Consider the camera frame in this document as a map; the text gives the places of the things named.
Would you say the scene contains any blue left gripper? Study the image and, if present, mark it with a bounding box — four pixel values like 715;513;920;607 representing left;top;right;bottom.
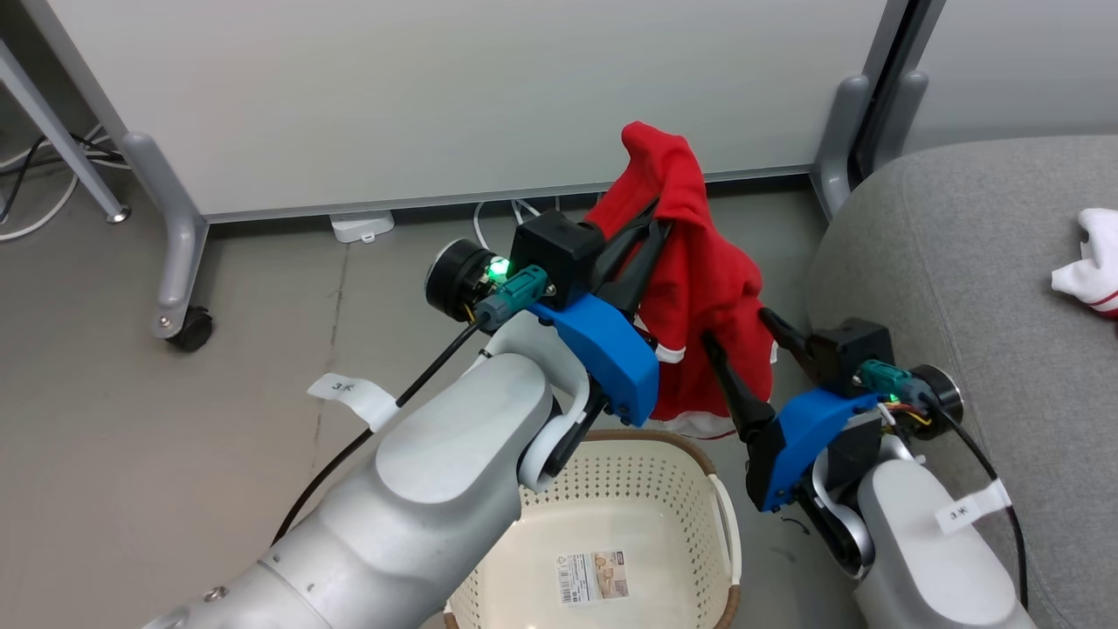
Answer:
527;201;673;428

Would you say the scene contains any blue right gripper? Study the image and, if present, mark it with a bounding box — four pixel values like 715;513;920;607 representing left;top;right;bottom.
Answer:
700;307;883;514

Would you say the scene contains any red garment with white trim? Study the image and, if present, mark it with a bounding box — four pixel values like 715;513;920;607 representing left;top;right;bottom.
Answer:
583;121;779;440

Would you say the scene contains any grey fabric sofa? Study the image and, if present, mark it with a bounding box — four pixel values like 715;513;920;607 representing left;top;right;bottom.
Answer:
804;135;1118;629

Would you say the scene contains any cream perforated laundry basket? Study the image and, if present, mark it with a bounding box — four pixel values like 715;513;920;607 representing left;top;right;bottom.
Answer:
443;427;743;629

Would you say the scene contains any grey partition foot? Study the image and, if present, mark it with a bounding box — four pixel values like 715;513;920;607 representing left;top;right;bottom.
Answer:
872;70;929;169
810;73;873;220

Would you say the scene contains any large white partition panel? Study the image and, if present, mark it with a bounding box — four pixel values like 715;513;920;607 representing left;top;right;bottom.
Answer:
44;0;894;225

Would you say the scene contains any small white plastic box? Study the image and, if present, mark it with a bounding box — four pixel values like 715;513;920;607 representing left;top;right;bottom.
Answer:
329;210;397;245

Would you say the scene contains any printed basket label sticker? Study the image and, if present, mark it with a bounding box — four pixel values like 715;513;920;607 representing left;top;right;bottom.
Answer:
556;549;631;607

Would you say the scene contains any white garment with red stripe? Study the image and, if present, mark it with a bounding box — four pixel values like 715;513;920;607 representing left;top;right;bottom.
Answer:
1051;208;1118;321

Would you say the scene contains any narrow white partition panel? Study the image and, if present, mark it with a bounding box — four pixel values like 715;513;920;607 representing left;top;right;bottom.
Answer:
904;0;1118;155

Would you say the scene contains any black caster wheel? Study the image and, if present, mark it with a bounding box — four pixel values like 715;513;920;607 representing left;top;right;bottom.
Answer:
165;306;215;354

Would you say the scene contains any grey table leg with caster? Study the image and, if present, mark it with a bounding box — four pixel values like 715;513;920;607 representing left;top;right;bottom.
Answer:
121;131;210;340

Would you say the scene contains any grey metal table leg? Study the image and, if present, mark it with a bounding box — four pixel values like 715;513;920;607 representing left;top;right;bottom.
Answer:
0;39;133;225

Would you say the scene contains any teal right cable connector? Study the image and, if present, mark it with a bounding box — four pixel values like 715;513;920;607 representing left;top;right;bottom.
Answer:
856;359;914;399

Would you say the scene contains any teal cable connector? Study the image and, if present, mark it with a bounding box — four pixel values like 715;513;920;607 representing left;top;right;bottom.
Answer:
856;359;914;399
475;266;550;332

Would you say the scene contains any teal left cable connector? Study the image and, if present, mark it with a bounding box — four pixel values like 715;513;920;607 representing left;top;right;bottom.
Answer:
475;266;550;332

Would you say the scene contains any looped white cable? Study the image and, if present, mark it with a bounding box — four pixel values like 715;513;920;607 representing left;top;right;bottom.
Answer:
472;197;544;252

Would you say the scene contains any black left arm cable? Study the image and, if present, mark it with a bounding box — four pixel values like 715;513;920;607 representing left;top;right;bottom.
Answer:
272;319;487;544

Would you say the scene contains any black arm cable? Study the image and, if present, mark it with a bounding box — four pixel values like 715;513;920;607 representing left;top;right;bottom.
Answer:
928;397;1029;608
272;319;487;544

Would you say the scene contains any white right cable tag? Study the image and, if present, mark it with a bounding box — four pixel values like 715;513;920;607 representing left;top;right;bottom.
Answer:
934;480;1013;535

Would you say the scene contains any white cable tag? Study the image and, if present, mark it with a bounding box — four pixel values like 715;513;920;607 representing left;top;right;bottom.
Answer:
934;480;1013;535
307;373;399;432

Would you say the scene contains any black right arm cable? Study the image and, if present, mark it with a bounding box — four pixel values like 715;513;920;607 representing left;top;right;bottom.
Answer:
928;397;1029;608

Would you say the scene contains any white left cable tag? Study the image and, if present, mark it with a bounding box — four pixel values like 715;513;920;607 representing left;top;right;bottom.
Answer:
307;373;399;432

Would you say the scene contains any white floor cable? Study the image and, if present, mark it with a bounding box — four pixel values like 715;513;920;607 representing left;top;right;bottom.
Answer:
0;131;110;242

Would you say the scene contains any black floor cable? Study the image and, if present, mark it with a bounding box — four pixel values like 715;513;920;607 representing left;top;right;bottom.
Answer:
0;127;125;225

